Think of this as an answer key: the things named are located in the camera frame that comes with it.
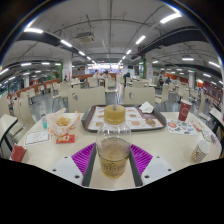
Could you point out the clear tea bottle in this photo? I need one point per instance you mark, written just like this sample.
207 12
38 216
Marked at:
113 150

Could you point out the group of ceiling lights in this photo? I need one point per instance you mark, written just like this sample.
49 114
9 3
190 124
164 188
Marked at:
170 17

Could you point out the small clear sanitizer bottle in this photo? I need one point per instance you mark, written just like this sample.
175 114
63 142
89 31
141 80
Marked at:
44 120

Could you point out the small red box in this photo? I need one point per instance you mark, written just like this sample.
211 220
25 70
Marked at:
18 153

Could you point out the clear plastic snack bag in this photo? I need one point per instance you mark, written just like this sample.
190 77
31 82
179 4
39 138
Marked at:
63 121

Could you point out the red sauce packet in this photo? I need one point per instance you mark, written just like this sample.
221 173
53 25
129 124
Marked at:
65 138

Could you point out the small red snack packet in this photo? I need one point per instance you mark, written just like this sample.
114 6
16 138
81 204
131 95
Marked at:
197 127

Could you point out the beige wooden chair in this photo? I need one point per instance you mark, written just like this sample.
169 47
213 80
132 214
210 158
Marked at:
139 95
86 98

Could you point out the beige side table, black edge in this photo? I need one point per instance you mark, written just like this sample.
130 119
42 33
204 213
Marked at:
216 115
6 123

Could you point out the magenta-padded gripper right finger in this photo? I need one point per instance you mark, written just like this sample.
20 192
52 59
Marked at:
143 160

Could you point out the colourful printed flyer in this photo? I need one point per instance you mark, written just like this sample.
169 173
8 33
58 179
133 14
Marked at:
181 127

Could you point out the person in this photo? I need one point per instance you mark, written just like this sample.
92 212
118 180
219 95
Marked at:
126 77
96 74
106 74

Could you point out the white paper card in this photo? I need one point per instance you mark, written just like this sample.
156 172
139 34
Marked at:
37 137

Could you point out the ceiling air conditioner unit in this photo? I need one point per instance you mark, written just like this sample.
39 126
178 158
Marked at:
85 37

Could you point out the brown food tray, printed liner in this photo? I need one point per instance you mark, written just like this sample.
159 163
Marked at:
143 121

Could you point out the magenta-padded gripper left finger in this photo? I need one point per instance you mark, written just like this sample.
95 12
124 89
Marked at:
81 160

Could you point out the red paper cup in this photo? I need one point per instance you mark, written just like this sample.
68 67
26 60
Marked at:
184 110

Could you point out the group of beige chairs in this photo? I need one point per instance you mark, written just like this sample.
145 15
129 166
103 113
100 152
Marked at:
26 103

